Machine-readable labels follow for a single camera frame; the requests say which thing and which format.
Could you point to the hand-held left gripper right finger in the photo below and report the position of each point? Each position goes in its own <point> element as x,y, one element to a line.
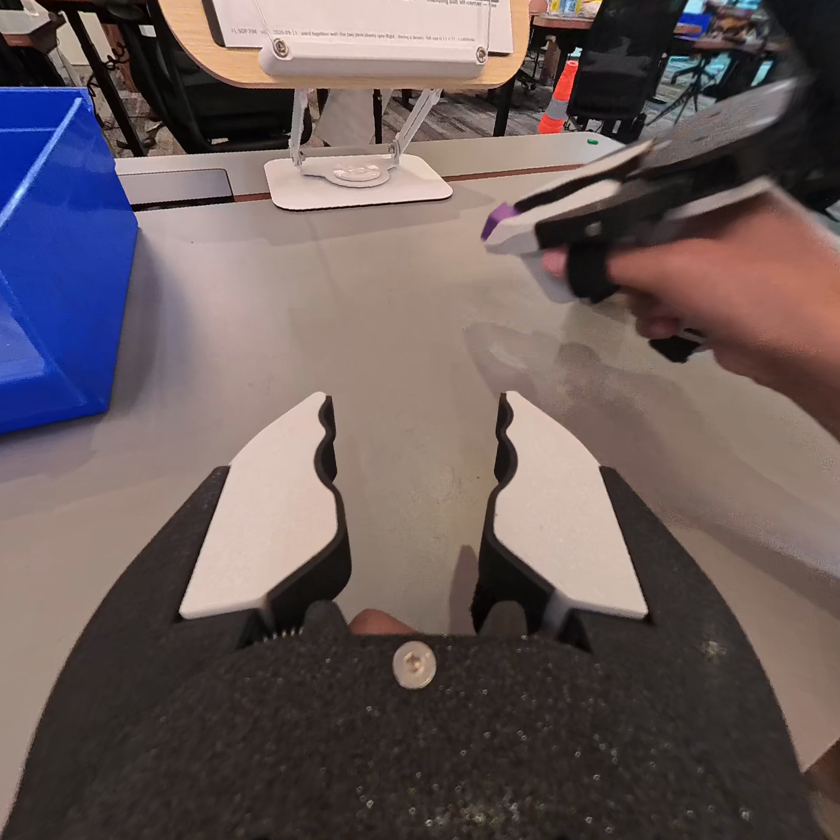
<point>567,525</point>

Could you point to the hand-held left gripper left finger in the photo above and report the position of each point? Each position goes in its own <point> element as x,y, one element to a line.
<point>263,525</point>

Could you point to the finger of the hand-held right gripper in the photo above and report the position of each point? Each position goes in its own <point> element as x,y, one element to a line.
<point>565,217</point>
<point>578,177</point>

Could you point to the purple wooden cube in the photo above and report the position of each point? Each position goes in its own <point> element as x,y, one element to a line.
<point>504,221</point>

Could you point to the blue plastic bin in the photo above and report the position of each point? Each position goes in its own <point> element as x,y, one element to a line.
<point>66,302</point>

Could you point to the person's right hand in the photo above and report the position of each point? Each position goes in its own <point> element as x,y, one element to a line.
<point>735,282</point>

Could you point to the orange striped traffic cone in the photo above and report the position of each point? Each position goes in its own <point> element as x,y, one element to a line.
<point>559,105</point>

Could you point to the black office chair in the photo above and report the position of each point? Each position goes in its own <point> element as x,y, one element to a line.
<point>630,66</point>
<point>197,92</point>

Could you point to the white folding stand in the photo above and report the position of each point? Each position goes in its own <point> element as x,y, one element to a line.
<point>355,184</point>

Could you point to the white instruction sheet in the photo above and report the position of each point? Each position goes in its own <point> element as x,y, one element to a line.
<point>368,16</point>

